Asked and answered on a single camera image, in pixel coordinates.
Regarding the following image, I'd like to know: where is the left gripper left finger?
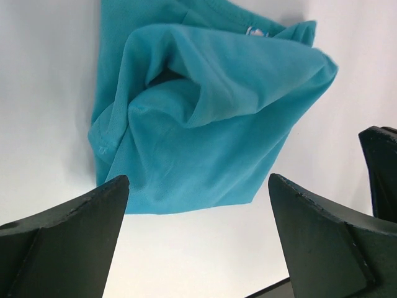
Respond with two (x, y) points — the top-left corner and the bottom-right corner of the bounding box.
(1, 175), (129, 297)

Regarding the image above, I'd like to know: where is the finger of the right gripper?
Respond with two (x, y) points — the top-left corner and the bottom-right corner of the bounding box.
(359, 126), (396, 222)

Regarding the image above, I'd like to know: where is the teal t shirt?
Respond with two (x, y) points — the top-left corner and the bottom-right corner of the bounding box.
(88, 1), (338, 214)

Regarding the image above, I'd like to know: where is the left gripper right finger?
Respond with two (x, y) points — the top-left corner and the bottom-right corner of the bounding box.
(268, 174), (396, 297)

